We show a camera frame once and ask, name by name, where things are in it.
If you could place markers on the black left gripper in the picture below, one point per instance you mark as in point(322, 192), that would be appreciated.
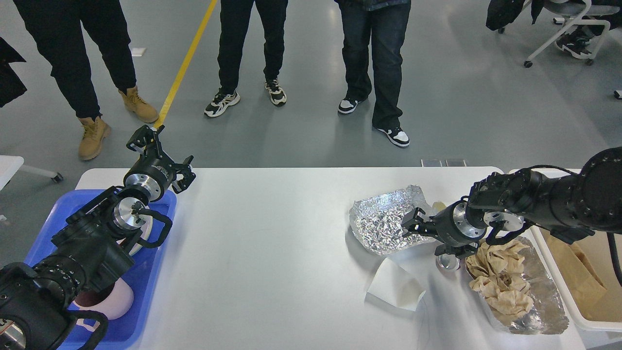
point(153, 170)

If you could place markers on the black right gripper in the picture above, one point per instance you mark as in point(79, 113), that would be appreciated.
point(457, 226)

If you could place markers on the aluminium foil sheet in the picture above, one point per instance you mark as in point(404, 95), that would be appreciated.
point(376, 222)

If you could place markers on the white paper sheet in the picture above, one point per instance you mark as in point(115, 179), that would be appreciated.
point(395, 286)

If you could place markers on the pink plate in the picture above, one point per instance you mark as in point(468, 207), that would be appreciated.
point(145, 234)

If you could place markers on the brown paper bag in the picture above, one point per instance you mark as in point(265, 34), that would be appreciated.
point(586, 288)

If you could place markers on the pink mug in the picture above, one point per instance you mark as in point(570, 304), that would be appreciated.
point(113, 301)

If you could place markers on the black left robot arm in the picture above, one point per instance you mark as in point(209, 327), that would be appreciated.
point(92, 251)

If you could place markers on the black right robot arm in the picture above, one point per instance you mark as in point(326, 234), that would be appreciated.
point(501, 207)

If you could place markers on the crushed red soda can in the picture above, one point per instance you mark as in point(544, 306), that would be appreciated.
point(447, 263)

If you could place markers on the white paper cup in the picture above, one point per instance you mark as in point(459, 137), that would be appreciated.
point(439, 206)

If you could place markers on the floor outlet plates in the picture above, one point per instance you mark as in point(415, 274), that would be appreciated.
point(441, 163)

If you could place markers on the foil tray with brown paper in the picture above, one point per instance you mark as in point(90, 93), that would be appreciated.
point(518, 293)

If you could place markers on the blue plastic tray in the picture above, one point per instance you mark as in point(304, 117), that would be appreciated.
point(123, 332)

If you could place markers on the white side table left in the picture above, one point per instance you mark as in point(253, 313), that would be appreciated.
point(10, 165)

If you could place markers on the person in tan boots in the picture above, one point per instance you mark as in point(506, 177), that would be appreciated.
point(58, 27)

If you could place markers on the white plastic bin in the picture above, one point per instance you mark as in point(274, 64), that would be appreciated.
point(608, 310)

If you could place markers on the person in dark jeans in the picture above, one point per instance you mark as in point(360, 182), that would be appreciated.
point(374, 33)

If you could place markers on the seated person in background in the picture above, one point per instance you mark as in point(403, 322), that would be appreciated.
point(576, 43)

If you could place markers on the white office chair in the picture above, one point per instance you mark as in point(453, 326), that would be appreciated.
point(571, 13)

